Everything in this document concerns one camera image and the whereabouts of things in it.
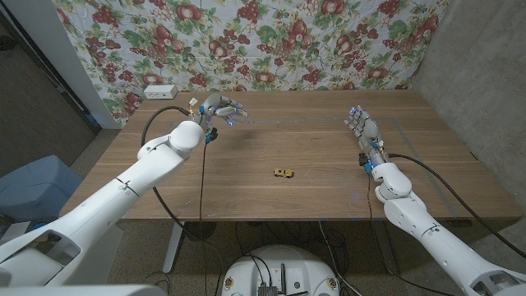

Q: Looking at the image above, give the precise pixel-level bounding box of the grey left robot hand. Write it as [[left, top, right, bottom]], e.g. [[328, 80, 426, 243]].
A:
[[191, 93, 250, 132]]

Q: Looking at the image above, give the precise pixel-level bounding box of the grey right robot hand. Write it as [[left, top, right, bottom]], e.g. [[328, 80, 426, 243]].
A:
[[344, 104, 390, 165]]

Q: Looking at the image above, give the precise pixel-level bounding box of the clear glass salt shaker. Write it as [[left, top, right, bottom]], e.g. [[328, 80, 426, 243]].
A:
[[228, 102, 251, 120]]

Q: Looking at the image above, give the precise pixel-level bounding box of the white power strip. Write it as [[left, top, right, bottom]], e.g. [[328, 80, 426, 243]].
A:
[[143, 84, 178, 100]]

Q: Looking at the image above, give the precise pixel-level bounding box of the floral fruit print backdrop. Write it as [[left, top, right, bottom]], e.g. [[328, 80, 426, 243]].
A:
[[52, 0, 451, 128]]

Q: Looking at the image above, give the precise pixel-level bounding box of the black round floor fan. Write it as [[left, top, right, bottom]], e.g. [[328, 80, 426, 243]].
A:
[[183, 220, 218, 242]]

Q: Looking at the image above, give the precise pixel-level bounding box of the grey table leg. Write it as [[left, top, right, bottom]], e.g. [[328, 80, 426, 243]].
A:
[[371, 220, 399, 275]]

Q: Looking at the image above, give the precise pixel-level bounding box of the white table leg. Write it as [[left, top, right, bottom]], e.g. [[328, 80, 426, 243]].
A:
[[162, 220, 186, 275]]

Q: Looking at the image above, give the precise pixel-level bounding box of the white robot torso base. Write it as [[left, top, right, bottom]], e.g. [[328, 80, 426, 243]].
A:
[[220, 244, 341, 296]]

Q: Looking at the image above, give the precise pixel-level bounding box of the dark grey door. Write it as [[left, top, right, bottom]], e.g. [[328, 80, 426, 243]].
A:
[[0, 10, 103, 178]]

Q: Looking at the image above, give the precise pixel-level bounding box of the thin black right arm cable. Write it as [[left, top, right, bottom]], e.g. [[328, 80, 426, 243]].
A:
[[367, 171, 449, 296]]

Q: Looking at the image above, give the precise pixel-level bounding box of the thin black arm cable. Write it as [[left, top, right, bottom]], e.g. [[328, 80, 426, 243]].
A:
[[198, 141, 209, 296], [367, 171, 449, 296]]

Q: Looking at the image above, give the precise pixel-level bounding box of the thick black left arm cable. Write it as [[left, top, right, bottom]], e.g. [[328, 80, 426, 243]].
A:
[[141, 105, 225, 272]]

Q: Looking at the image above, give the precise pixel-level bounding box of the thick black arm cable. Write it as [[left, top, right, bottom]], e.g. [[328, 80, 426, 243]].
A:
[[141, 105, 225, 272], [388, 152, 526, 261]]

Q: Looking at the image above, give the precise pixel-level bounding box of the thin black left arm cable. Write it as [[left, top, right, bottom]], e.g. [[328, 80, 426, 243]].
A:
[[198, 141, 209, 296]]

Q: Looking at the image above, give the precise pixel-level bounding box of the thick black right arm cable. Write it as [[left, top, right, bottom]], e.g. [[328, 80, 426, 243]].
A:
[[388, 152, 526, 261]]

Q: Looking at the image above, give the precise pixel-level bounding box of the black floor cable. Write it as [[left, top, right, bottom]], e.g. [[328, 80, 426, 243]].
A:
[[319, 220, 362, 296]]

